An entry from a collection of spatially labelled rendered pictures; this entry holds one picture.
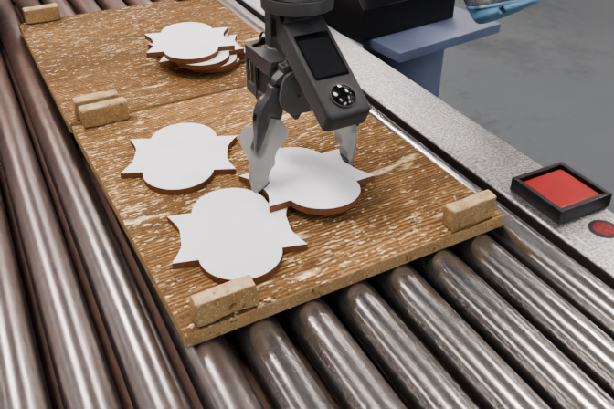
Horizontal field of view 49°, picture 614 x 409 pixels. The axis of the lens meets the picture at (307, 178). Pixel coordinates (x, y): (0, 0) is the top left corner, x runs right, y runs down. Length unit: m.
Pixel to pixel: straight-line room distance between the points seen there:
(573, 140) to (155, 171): 2.31
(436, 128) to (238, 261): 0.39
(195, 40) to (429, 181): 0.45
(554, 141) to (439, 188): 2.14
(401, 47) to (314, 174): 0.59
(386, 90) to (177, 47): 0.31
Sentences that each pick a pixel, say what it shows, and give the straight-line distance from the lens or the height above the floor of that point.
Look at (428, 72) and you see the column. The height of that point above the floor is 0.78.
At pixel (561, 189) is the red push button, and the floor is 0.93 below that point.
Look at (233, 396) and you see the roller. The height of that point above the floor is 0.92.
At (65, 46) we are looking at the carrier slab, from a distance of 1.16.
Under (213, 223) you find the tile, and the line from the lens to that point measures 0.67.
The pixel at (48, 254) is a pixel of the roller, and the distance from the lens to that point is 0.72.
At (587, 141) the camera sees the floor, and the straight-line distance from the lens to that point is 2.91.
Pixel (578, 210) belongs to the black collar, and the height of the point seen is 0.93.
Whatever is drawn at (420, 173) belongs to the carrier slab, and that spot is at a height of 0.94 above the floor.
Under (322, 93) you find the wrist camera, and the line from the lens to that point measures 0.61.
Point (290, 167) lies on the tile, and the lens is 0.75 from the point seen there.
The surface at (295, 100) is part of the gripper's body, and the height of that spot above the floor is 1.05.
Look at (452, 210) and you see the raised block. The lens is 0.67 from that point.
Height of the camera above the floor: 1.35
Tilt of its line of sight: 33 degrees down
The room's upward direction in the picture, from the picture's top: straight up
